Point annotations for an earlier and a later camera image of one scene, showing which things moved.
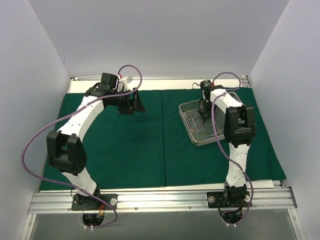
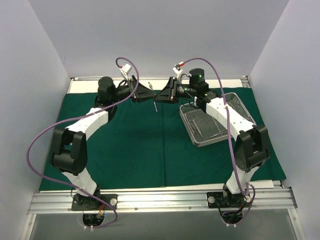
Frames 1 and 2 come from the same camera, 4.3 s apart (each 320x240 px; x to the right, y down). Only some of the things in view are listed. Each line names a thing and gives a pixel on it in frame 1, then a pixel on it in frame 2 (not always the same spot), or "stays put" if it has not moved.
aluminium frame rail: (61, 202) stays put
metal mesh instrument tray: (198, 131) stays put
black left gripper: (132, 100) -> (135, 88)
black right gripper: (204, 105) -> (172, 89)
